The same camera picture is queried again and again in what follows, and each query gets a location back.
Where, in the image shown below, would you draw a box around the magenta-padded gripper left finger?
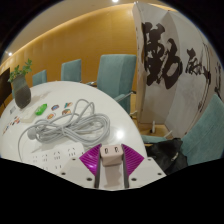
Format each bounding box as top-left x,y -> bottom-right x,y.
59,143 -> 103,189

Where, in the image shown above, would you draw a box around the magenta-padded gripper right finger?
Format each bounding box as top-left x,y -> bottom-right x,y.
121,143 -> 167,189

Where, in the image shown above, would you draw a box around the pink cube charger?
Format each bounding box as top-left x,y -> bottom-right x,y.
99,143 -> 125,167

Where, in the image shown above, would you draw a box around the black bag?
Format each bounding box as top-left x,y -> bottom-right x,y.
145,138 -> 189,176

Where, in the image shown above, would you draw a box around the white power strip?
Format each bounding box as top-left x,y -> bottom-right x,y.
28,142 -> 87,175

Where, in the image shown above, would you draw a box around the small green packet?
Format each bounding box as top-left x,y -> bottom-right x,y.
35,103 -> 48,116

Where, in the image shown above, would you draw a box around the flat white box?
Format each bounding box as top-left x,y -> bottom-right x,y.
20,111 -> 37,122

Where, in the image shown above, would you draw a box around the teal chairs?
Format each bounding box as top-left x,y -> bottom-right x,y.
32,54 -> 224,167

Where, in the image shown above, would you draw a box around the potted plant in grey vase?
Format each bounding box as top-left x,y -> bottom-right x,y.
7,58 -> 34,110

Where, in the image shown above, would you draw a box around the folding screen with black calligraphy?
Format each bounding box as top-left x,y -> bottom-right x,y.
132,1 -> 224,139

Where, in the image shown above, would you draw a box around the grey power strip cable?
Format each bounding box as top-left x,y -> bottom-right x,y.
17,98 -> 112,158

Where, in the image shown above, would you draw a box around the black wall television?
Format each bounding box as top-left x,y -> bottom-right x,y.
0,68 -> 11,108

